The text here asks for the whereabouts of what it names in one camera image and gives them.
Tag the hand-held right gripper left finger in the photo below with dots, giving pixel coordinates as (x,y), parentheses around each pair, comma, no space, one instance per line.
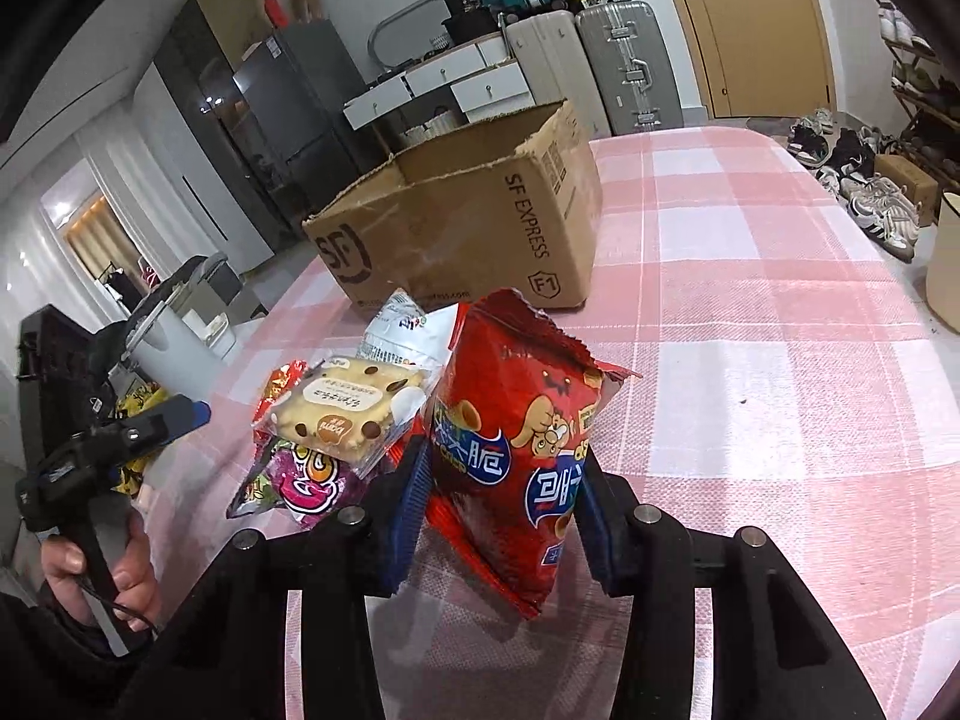
(409,517)

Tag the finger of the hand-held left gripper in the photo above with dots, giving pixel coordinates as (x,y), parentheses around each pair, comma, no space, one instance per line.
(127,469)
(180,412)

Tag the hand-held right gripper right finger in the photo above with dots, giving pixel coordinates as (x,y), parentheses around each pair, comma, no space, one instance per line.
(604,547)

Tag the purple snack packet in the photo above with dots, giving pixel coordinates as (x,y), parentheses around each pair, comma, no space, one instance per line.
(307,491)

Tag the cream biscuit packet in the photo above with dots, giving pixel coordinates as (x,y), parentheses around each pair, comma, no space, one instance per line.
(337,412)

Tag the large red chip bag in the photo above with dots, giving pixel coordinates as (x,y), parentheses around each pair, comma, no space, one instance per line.
(517,435)

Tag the white snack packet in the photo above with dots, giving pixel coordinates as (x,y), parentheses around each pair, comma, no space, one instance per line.
(409,330)

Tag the brown cardboard box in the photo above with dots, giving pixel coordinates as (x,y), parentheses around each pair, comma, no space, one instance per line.
(450,232)

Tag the person's left forearm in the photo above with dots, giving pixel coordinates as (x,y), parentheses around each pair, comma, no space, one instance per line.
(45,660)

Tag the person's left hand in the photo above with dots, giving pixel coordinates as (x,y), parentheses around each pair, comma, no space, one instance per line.
(135,562)

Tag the yellow plastic bag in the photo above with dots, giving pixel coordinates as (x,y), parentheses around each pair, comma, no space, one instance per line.
(139,401)

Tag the beige curtain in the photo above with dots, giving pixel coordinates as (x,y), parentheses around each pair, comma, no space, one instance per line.
(97,240)

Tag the pink checked tablecloth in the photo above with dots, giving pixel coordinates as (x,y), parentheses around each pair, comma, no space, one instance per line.
(750,390)

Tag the white sheer curtain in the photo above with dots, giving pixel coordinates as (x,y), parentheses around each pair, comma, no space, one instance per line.
(37,240)

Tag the dark glass cabinet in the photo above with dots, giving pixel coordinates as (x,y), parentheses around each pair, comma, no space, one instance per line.
(210,135)

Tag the grey refrigerator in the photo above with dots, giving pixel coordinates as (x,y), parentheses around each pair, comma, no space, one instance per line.
(300,112)

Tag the woven laundry basket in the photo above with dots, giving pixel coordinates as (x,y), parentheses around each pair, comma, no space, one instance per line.
(435,127)

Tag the large cardboard sheet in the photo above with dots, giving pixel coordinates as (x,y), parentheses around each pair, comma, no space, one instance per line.
(225,30)

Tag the red flat box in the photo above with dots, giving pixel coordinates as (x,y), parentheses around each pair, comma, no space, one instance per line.
(279,15)

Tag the brown flat box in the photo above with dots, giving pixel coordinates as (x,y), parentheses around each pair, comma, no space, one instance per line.
(306,0)

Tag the white drawer desk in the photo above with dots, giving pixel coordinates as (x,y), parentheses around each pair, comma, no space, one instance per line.
(465,86)

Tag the arched grey mirror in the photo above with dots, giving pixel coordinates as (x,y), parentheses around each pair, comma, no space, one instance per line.
(397,30)

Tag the pile of scattered shoes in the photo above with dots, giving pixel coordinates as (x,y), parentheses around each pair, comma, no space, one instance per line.
(862,180)

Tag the cream waste bin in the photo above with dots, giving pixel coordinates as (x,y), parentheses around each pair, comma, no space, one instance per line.
(946,255)

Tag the beige suitcase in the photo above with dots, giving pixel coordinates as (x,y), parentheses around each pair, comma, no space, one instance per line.
(555,71)

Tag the small cardboard box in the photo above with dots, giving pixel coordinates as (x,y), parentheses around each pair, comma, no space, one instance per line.
(907,187)

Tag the silver suitcase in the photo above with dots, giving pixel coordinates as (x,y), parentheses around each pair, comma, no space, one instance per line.
(630,67)

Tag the black bag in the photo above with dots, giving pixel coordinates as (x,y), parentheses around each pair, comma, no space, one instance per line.
(469,11)

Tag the tan wooden door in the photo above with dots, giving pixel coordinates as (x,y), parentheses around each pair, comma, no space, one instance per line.
(750,30)

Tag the wooden shoe rack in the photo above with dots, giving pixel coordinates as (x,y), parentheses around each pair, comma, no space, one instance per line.
(926,90)

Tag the group of assorted sneakers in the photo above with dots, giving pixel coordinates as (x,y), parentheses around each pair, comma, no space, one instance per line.
(904,30)

